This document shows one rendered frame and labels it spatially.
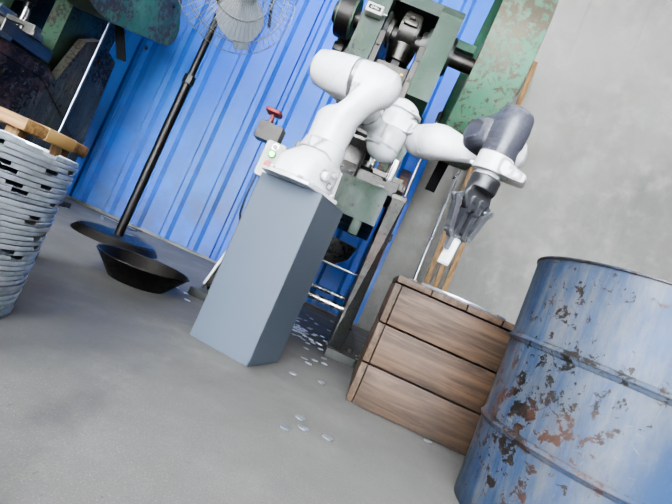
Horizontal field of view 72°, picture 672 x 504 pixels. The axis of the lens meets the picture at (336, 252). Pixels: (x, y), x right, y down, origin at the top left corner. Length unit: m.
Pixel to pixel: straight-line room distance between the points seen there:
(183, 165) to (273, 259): 2.31
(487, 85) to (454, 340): 0.98
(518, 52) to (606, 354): 1.25
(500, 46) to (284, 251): 1.10
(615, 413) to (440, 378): 0.51
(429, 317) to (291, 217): 0.43
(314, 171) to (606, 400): 0.75
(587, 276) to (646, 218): 2.86
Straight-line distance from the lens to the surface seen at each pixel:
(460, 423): 1.28
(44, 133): 1.30
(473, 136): 1.25
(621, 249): 3.62
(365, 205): 1.77
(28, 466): 0.59
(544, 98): 3.61
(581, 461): 0.85
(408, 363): 1.23
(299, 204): 1.14
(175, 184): 3.38
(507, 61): 1.85
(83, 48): 2.87
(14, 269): 0.91
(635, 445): 0.85
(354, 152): 1.87
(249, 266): 1.17
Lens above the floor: 0.30
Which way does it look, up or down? 2 degrees up
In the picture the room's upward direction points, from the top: 24 degrees clockwise
